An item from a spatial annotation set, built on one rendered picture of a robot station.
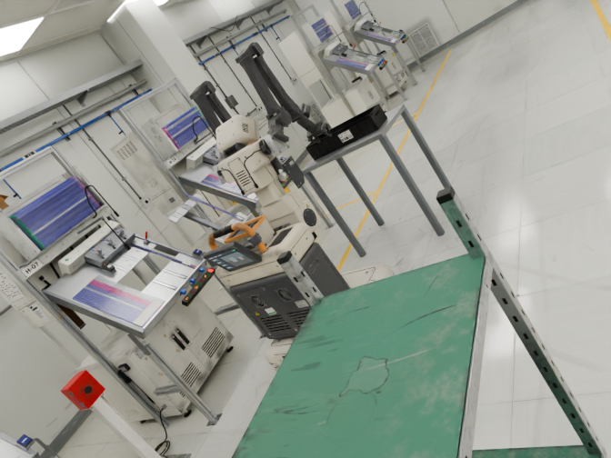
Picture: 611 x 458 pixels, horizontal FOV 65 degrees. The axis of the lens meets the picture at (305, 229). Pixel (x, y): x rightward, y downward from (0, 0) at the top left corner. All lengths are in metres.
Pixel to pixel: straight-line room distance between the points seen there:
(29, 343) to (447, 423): 4.29
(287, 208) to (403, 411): 1.88
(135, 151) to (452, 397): 3.77
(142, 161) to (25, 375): 2.02
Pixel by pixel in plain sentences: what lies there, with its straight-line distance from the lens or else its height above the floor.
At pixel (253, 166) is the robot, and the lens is 2.44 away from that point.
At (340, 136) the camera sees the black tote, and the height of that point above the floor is 0.87.
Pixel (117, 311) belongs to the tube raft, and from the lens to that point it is 3.05.
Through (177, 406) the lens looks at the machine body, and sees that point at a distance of 3.38.
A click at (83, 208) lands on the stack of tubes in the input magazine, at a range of 3.49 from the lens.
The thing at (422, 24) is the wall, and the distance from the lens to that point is 9.80.
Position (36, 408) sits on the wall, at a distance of 4.75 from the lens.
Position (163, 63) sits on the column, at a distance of 6.21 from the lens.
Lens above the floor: 1.45
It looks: 17 degrees down
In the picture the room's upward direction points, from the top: 36 degrees counter-clockwise
